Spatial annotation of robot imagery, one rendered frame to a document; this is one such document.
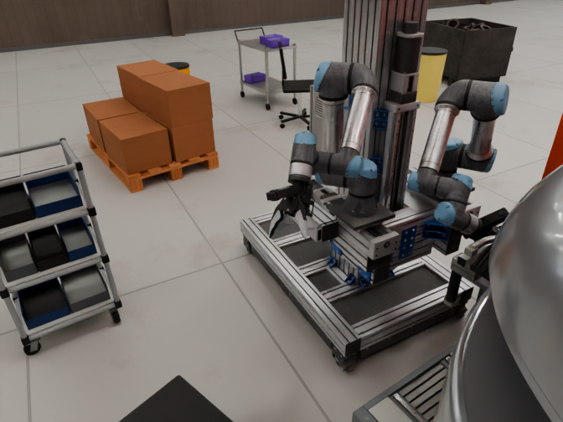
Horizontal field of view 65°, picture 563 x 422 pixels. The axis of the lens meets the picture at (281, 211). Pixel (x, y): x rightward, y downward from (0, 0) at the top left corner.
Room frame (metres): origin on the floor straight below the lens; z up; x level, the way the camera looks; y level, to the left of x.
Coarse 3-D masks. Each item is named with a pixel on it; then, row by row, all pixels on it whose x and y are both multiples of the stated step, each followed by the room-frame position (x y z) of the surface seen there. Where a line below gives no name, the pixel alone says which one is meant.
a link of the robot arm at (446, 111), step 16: (464, 80) 1.68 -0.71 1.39; (448, 96) 1.65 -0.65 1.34; (448, 112) 1.61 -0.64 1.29; (432, 128) 1.59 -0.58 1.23; (448, 128) 1.58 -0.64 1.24; (432, 144) 1.53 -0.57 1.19; (432, 160) 1.48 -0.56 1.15; (416, 176) 1.45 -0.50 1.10; (432, 176) 1.44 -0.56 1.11; (416, 192) 1.45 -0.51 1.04; (432, 192) 1.41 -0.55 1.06
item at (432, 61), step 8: (424, 48) 6.09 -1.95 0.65; (432, 48) 6.07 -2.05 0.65; (440, 48) 6.06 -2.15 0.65; (424, 56) 5.81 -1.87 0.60; (432, 56) 5.77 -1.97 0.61; (440, 56) 5.77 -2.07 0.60; (424, 64) 5.80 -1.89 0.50; (432, 64) 5.77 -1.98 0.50; (440, 64) 5.79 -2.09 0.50; (424, 72) 5.80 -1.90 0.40; (432, 72) 5.77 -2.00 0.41; (440, 72) 5.81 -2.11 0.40; (424, 80) 5.80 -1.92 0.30; (432, 80) 5.78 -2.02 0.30; (440, 80) 5.84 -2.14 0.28; (424, 88) 5.80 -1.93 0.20; (432, 88) 5.79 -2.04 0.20; (416, 96) 5.86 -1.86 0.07; (424, 96) 5.80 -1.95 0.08; (432, 96) 5.80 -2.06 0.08
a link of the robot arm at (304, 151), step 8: (296, 136) 1.34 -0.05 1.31; (304, 136) 1.32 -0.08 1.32; (312, 136) 1.33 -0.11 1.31; (296, 144) 1.32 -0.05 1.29; (304, 144) 1.30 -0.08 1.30; (312, 144) 1.31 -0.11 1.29; (296, 152) 1.29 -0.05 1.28; (304, 152) 1.29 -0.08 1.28; (312, 152) 1.30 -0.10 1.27; (296, 160) 1.27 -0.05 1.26; (304, 160) 1.27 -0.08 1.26; (312, 160) 1.29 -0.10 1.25
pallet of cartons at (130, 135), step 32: (128, 64) 4.73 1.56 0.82; (160, 64) 4.70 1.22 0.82; (128, 96) 4.56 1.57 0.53; (160, 96) 3.82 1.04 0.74; (192, 96) 3.84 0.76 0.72; (96, 128) 4.08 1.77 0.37; (128, 128) 3.73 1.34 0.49; (160, 128) 3.71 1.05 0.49; (192, 128) 3.82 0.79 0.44; (128, 160) 3.47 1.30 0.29; (160, 160) 3.63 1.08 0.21; (192, 160) 3.76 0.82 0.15
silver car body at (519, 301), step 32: (544, 192) 0.38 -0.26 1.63; (512, 224) 0.36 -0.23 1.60; (544, 224) 0.33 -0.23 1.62; (512, 256) 0.32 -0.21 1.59; (544, 256) 0.29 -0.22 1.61; (512, 288) 0.30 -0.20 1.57; (544, 288) 0.27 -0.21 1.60; (480, 320) 0.38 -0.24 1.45; (512, 320) 0.27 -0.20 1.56; (544, 320) 0.25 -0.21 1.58; (480, 352) 0.34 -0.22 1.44; (512, 352) 0.26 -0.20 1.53; (544, 352) 0.23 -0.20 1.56; (448, 384) 0.32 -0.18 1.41; (480, 384) 0.31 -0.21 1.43; (512, 384) 0.31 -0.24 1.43; (544, 384) 0.22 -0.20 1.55; (448, 416) 0.29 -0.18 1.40; (480, 416) 0.28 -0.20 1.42; (512, 416) 0.27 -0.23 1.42; (544, 416) 0.27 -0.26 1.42
